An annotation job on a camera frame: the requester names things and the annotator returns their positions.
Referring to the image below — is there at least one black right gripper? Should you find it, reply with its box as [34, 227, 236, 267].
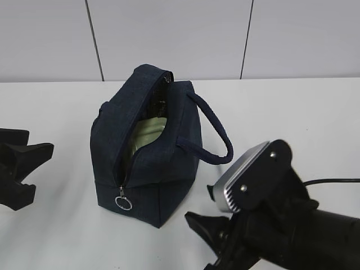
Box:
[184, 195, 318, 270]

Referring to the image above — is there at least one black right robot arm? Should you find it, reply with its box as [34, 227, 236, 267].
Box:
[185, 200, 359, 269]

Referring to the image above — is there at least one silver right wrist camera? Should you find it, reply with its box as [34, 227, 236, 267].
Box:
[213, 139, 293, 213]

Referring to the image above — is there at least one green lid lunch box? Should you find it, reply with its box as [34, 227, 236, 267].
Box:
[124, 117, 167, 165]

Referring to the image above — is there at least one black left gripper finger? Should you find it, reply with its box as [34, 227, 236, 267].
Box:
[1, 128, 54, 180]
[1, 178, 36, 211]

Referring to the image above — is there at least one navy blue lunch bag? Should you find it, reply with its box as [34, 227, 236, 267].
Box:
[90, 64, 233, 228]

